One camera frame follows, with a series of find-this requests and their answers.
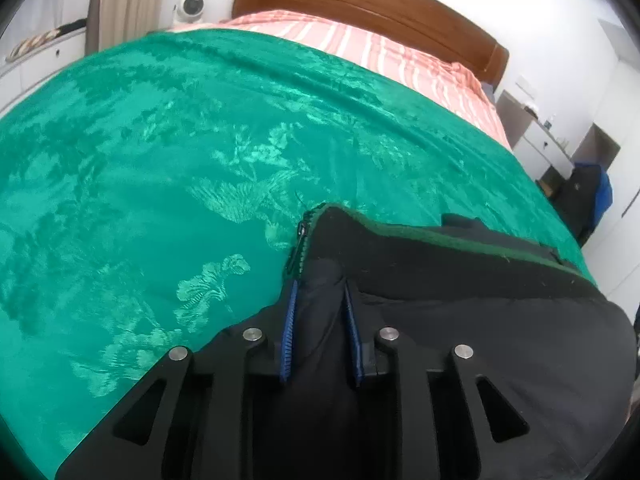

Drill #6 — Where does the white round security camera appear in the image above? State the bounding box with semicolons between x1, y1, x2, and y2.
173;0;209;24

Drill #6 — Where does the black padded jacket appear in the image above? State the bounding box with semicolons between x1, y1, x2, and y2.
240;202;637;480

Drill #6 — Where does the blue garment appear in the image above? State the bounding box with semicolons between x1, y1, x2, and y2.
595;169;614;222

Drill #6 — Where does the pink striped bed sheet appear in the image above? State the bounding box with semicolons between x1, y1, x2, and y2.
167;9;513;152

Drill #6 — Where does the chair with dark coat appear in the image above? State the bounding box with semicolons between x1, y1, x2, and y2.
552;162;608;247

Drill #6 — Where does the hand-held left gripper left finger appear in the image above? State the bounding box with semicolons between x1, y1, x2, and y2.
55;280;302;480

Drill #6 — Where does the green patterned blanket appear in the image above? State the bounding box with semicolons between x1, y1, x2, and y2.
0;27;599;480

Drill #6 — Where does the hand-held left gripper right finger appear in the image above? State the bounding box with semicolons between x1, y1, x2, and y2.
341;280;593;480

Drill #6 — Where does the white desk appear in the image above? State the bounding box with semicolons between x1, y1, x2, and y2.
495;89;576;183

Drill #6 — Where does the white wardrobe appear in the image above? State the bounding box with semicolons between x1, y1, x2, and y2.
572;19;640;306

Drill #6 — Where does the white low cabinet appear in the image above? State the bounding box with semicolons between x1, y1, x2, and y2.
0;22;90;118

